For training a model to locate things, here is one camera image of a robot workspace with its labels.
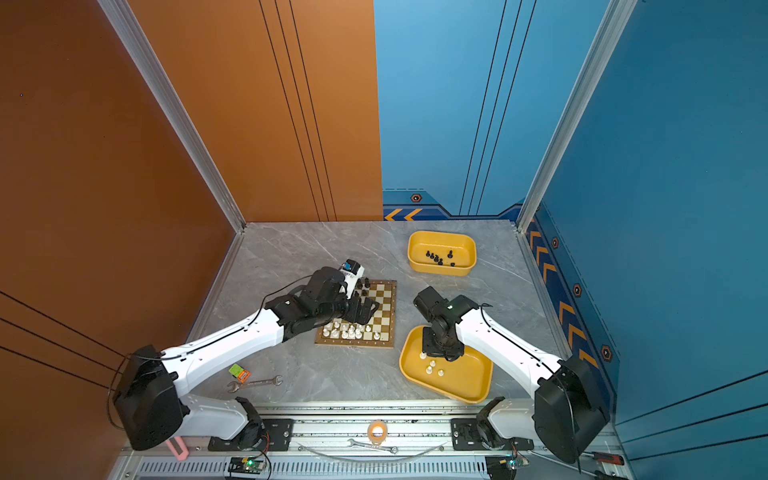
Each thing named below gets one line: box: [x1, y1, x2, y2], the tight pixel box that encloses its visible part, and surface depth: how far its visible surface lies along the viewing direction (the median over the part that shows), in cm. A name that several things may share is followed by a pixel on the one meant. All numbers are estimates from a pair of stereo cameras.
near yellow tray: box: [399, 325, 494, 405], surface depth 84 cm
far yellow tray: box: [407, 231, 477, 277], surface depth 111 cm
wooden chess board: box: [315, 280, 398, 347], surface depth 91 cm
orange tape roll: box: [367, 420, 388, 446], surface depth 77 cm
